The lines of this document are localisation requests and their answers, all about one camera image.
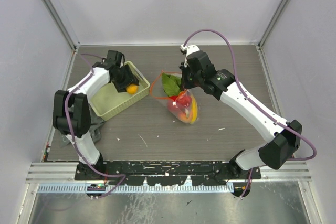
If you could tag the green toy lettuce leaf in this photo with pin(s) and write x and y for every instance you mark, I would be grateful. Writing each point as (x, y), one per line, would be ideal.
(171, 84)

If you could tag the red toy pepper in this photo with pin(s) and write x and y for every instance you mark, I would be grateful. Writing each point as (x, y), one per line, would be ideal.
(184, 99)

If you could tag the red toy apple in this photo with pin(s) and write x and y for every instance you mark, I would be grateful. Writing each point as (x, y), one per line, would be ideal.
(172, 107)

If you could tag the grey cloth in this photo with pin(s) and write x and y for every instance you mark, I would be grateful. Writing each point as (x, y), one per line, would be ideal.
(95, 133)

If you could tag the aluminium frame rail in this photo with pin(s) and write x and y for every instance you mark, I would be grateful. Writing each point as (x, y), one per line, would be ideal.
(286, 142)

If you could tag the yellow toy banana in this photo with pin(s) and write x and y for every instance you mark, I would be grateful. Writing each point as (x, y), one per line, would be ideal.
(194, 114)

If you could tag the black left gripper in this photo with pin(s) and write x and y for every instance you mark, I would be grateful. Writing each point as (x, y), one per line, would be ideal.
(129, 80)

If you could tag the small orange toy fruit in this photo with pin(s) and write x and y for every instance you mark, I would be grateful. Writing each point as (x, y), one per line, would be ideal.
(132, 89)

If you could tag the clear zip bag orange zipper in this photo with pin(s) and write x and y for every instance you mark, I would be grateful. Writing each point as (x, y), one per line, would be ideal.
(156, 91)

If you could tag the slotted cable duct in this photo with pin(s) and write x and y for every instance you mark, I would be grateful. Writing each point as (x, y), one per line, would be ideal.
(124, 189)

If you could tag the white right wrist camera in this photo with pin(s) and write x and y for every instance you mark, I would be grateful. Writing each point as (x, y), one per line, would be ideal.
(188, 50)

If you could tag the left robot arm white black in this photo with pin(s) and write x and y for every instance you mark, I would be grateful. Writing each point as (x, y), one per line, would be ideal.
(71, 113)

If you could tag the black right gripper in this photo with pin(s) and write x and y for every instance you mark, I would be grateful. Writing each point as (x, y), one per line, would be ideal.
(186, 84)

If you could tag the pale green plastic basket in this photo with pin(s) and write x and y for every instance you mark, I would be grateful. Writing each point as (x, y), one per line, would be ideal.
(107, 102)

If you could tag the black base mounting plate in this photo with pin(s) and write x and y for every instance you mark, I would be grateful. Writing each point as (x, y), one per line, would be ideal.
(206, 173)

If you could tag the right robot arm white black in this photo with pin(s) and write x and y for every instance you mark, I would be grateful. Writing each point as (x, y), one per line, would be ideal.
(229, 92)

